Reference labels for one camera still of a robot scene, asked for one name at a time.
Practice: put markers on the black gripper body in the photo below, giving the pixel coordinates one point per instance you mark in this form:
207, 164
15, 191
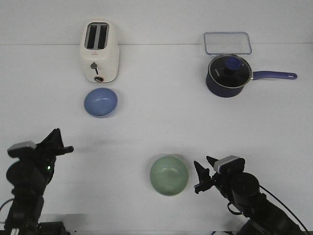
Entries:
45, 156
220, 182

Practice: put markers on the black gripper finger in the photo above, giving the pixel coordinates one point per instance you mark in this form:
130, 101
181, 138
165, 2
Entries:
59, 140
212, 161
52, 140
203, 173

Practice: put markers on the green bowl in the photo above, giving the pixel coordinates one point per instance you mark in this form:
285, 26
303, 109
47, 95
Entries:
169, 175

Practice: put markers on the blue bowl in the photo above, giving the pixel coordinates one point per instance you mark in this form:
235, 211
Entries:
100, 102

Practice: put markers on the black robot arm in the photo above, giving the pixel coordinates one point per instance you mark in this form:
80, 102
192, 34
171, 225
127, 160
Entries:
242, 190
29, 176

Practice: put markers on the dark blue saucepan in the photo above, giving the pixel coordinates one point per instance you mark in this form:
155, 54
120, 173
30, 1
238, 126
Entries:
231, 85

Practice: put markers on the glass pot lid blue knob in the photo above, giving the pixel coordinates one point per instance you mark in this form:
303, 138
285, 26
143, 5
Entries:
228, 64

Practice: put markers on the white two-slot toaster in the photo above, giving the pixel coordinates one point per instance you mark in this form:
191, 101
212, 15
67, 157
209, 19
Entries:
99, 51

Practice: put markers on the clear plastic food container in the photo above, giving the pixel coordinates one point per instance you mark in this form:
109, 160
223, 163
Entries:
217, 43

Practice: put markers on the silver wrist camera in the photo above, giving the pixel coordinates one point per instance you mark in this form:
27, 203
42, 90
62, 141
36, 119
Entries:
229, 165
22, 149

